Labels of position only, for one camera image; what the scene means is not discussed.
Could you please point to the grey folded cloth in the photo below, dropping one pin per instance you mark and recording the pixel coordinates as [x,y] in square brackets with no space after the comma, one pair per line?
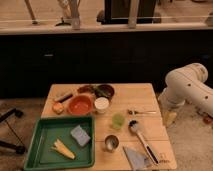
[137,160]

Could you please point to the dark brown bowl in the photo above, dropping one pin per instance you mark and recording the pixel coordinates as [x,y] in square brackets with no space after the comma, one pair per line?
[105,90]

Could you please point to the green plastic tray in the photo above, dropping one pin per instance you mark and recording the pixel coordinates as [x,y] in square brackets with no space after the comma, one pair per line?
[41,156]

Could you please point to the green plastic cup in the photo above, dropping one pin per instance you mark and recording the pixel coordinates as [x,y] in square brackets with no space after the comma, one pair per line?
[118,121]

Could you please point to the dish brush black handle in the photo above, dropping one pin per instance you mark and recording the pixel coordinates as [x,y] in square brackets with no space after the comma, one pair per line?
[135,128]

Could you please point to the small metal cup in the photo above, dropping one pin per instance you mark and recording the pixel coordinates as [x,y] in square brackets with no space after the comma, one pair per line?
[111,143]

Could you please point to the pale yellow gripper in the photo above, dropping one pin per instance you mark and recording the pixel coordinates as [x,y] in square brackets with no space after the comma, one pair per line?
[169,117]

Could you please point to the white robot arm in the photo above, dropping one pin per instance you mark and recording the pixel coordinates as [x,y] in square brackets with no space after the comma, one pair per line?
[185,84]

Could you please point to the orange toy fruit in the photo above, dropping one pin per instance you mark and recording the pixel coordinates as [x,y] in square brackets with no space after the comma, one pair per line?
[58,107]

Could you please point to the small brown plate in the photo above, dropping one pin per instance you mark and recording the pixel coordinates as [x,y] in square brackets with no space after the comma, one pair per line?
[86,89]

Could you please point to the blue sponge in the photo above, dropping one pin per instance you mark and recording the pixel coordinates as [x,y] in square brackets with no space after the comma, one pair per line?
[80,135]

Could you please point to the orange bowl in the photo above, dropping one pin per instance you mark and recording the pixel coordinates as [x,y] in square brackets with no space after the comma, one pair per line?
[80,105]

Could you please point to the black stand leg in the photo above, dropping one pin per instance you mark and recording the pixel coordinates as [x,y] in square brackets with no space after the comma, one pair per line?
[19,149]

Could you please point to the yellow banana toy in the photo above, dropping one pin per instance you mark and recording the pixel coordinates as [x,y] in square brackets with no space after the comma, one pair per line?
[62,149]

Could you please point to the white cup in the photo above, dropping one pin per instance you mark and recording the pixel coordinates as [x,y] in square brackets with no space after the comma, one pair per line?
[101,104]

